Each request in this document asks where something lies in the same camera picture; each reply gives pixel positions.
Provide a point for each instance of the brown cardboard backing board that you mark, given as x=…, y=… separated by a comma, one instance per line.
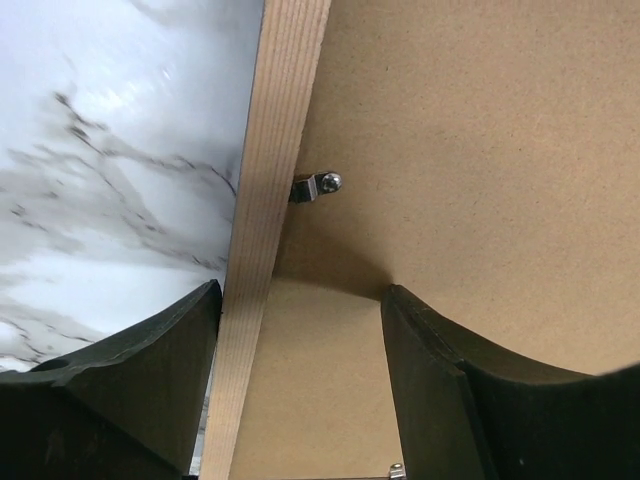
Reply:
x=490, y=158

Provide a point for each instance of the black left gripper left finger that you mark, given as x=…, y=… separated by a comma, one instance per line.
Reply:
x=125, y=407

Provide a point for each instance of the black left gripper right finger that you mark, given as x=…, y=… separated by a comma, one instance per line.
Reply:
x=468, y=408

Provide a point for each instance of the blue wooden picture frame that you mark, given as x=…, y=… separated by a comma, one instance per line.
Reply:
x=290, y=43

